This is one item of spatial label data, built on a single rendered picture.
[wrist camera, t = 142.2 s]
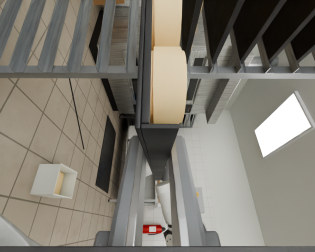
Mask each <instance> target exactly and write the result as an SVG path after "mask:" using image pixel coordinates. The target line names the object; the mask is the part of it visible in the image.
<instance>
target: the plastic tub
mask: <svg viewBox="0 0 315 252"><path fill-rule="evenodd" d="M77 173H78V172H76V171H74V170H73V169H71V168H69V167H67V166H66V165H64V164H62V163H60V164H39V167H38V170H37V173H36V176H35V179H34V182H33V186H32V189H31V192H30V195H36V196H42V197H48V198H68V199H72V197H73V192H74V187H75V183H76V178H77Z"/></svg>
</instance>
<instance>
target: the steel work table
mask: <svg viewBox="0 0 315 252"><path fill-rule="evenodd" d="M135 117H136V116H119V118H128V126H127V129H124V131H127V136H126V146H125V156H124V165H125V161H126V156H127V149H128V142H129V139H128V138H129V127H130V126H131V122H130V118H135ZM157 184H158V181H157V180H155V185H157ZM108 202H117V199H109V200H108ZM144 202H155V203H144V206H155V207H161V203H160V202H159V199H158V194H157V191H156V189H155V199H144Z"/></svg>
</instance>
